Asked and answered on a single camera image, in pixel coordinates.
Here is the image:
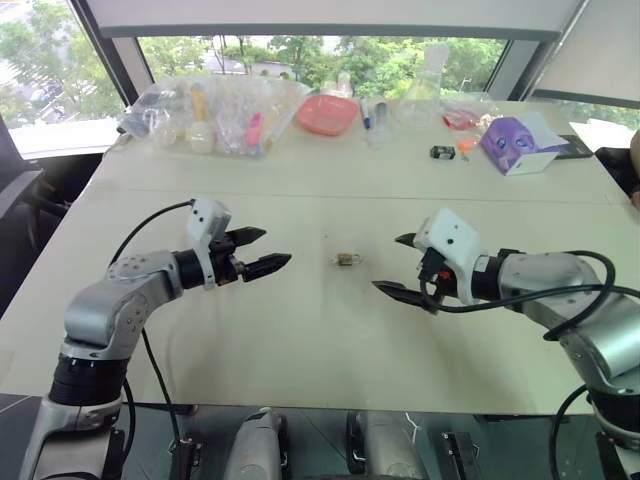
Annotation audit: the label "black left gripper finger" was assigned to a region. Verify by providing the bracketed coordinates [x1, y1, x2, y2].
[242, 252, 293, 283]
[230, 226, 268, 248]

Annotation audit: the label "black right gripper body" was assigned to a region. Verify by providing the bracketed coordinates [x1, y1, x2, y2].
[416, 248, 460, 307]

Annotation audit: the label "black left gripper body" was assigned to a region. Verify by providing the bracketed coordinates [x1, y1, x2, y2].
[207, 231, 247, 290]

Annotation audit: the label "pink plastic item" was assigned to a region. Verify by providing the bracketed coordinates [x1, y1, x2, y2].
[245, 112, 264, 152]

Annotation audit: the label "large clear plastic bag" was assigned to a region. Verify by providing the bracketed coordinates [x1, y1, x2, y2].
[119, 73, 312, 159]

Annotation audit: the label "red packet in clear bag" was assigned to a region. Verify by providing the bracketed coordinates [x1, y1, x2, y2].
[439, 98, 501, 134]

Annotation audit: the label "purple tissue box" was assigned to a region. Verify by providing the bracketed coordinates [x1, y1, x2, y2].
[479, 117, 559, 178]

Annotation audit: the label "pink plastic plate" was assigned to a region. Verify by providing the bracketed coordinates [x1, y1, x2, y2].
[295, 94, 358, 138]

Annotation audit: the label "clear glass flask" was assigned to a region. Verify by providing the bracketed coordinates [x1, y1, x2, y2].
[392, 42, 452, 129]

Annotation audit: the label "yellow bottle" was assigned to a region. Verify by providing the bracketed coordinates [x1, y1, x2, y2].
[189, 82, 209, 124]

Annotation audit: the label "grey rounded robot part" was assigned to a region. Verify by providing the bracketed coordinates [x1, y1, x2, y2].
[346, 409, 432, 480]
[222, 406, 292, 480]

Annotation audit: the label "dark item in clear bag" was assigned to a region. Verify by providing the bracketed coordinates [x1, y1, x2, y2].
[119, 90, 167, 139]

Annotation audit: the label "small clear bottles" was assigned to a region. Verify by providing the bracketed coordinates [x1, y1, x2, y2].
[319, 71, 354, 99]

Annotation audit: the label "black flat phone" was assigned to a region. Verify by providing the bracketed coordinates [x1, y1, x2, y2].
[554, 133, 596, 162]

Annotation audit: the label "black office chair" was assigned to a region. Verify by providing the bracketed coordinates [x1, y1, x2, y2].
[0, 114, 104, 321]

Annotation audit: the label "white roller blind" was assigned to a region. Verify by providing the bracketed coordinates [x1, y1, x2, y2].
[528, 0, 640, 110]
[98, 0, 587, 42]

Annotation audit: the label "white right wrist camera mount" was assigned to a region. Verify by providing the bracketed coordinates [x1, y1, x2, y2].
[412, 208, 489, 307]

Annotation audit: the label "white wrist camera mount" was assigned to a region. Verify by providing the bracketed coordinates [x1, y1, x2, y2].
[412, 208, 489, 307]
[185, 196, 234, 291]

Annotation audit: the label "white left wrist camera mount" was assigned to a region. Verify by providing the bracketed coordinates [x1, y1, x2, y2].
[185, 196, 234, 291]

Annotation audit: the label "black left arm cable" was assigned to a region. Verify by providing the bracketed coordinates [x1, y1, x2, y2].
[108, 198, 197, 451]

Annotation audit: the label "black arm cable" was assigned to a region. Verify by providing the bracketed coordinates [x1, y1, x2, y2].
[418, 249, 640, 343]
[108, 198, 197, 451]

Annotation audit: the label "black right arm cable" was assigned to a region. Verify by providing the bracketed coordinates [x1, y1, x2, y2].
[418, 249, 640, 343]

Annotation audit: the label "black bracket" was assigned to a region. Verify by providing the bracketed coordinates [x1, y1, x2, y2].
[169, 433, 202, 480]
[439, 430, 484, 480]

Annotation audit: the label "black right lower cable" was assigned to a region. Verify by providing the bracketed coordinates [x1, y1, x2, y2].
[548, 383, 592, 480]

